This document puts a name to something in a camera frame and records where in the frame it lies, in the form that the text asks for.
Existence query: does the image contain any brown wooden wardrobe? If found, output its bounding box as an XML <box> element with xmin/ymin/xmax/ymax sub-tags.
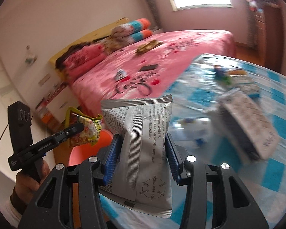
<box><xmin>249</xmin><ymin>5</ymin><xmax>286</xmax><ymax>73</ymax></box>

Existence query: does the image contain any gold floral cushion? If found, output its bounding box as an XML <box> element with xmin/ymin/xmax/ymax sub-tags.
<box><xmin>102</xmin><ymin>35</ymin><xmax>127</xmax><ymax>54</ymax></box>

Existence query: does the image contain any white blue blurred packet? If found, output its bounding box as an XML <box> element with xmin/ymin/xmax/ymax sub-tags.
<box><xmin>179</xmin><ymin>118</ymin><xmax>215</xmax><ymax>148</ymax></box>

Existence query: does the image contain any yellow snack packet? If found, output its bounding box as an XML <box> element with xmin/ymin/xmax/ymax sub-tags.
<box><xmin>66</xmin><ymin>107</ymin><xmax>103</xmax><ymax>148</ymax></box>

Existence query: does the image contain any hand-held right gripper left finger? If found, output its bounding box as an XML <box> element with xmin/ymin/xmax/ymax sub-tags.
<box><xmin>18</xmin><ymin>134</ymin><xmax>122</xmax><ymax>229</ymax></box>

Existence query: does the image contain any pile of colourful bedding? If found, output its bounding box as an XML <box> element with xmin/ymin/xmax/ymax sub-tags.
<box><xmin>245</xmin><ymin>0</ymin><xmax>280</xmax><ymax>12</ymax></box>

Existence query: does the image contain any black smartphone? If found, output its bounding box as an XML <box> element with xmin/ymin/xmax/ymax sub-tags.
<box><xmin>139</xmin><ymin>64</ymin><xmax>160</xmax><ymax>72</ymax></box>

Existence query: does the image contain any person's left forearm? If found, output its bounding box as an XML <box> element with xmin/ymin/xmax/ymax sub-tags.
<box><xmin>0</xmin><ymin>187</ymin><xmax>29</xmax><ymax>225</ymax></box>

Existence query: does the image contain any blue white checked tablecloth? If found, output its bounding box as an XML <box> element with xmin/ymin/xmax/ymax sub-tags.
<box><xmin>99</xmin><ymin>52</ymin><xmax>286</xmax><ymax>229</ymax></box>

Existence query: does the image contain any white panelled wardrobe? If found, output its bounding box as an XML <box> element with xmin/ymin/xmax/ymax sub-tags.
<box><xmin>0</xmin><ymin>36</ymin><xmax>22</xmax><ymax>127</ymax></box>

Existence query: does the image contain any pink bed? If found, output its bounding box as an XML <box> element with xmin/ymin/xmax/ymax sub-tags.
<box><xmin>69</xmin><ymin>30</ymin><xmax>236</xmax><ymax>124</ymax></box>

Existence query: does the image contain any person's left hand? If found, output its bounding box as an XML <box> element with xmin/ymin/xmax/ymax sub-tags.
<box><xmin>14</xmin><ymin>160</ymin><xmax>51</xmax><ymax>204</ymax></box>

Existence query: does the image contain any yellow headboard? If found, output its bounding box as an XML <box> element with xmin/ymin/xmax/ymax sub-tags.
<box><xmin>49</xmin><ymin>17</ymin><xmax>130</xmax><ymax>81</ymax></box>

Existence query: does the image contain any blue snack packet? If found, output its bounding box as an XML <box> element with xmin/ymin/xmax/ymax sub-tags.
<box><xmin>213</xmin><ymin>65</ymin><xmax>229</xmax><ymax>77</ymax></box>

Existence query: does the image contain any grey curtain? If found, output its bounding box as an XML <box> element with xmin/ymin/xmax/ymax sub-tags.
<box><xmin>139</xmin><ymin>0</ymin><xmax>161</xmax><ymax>28</ymax></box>

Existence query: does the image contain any orange cardboard box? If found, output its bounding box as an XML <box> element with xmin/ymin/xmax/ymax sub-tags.
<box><xmin>42</xmin><ymin>114</ymin><xmax>60</xmax><ymax>131</ymax></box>

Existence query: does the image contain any gold crumpled cloth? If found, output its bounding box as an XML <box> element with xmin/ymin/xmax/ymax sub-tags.
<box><xmin>136</xmin><ymin>40</ymin><xmax>164</xmax><ymax>54</ymax></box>

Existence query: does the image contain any silver foil packet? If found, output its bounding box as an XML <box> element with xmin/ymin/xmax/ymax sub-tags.
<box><xmin>100</xmin><ymin>94</ymin><xmax>174</xmax><ymax>219</ymax></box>

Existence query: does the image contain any pink script print pillow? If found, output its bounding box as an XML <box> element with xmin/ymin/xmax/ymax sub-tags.
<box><xmin>63</xmin><ymin>45</ymin><xmax>105</xmax><ymax>67</ymax></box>

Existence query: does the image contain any wall socket strip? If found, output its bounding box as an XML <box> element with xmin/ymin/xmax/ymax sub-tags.
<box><xmin>38</xmin><ymin>73</ymin><xmax>51</xmax><ymax>86</ymax></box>

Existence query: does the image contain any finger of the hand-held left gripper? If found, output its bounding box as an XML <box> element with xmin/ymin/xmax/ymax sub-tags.
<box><xmin>33</xmin><ymin>122</ymin><xmax>84</xmax><ymax>154</ymax></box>

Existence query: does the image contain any dark cloth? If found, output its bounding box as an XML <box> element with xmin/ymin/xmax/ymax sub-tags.
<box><xmin>56</xmin><ymin>42</ymin><xmax>91</xmax><ymax>69</ymax></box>

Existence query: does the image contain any wall ornament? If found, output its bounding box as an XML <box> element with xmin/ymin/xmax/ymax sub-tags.
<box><xmin>24</xmin><ymin>44</ymin><xmax>37</xmax><ymax>66</ymax></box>

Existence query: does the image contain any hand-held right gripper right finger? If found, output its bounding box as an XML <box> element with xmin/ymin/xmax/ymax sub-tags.
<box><xmin>165</xmin><ymin>132</ymin><xmax>270</xmax><ymax>229</ymax></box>

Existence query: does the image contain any grey patterned tissue box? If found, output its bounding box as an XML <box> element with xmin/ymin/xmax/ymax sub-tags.
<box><xmin>212</xmin><ymin>88</ymin><xmax>280</xmax><ymax>161</ymax></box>

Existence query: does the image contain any orange plastic bin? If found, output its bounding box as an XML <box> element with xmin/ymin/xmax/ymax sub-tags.
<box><xmin>68</xmin><ymin>129</ymin><xmax>115</xmax><ymax>168</ymax></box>

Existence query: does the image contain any plain pink pillow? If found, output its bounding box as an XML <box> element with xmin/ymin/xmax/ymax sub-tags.
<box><xmin>67</xmin><ymin>54</ymin><xmax>108</xmax><ymax>77</ymax></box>

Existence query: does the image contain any orange teal bolster pillow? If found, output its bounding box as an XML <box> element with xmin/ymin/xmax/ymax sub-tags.
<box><xmin>131</xmin><ymin>29</ymin><xmax>153</xmax><ymax>44</ymax></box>
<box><xmin>113</xmin><ymin>18</ymin><xmax>151</xmax><ymax>37</ymax></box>

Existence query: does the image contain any small white blue packet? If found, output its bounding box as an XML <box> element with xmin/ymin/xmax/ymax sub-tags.
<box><xmin>114</xmin><ymin>69</ymin><xmax>129</xmax><ymax>81</ymax></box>

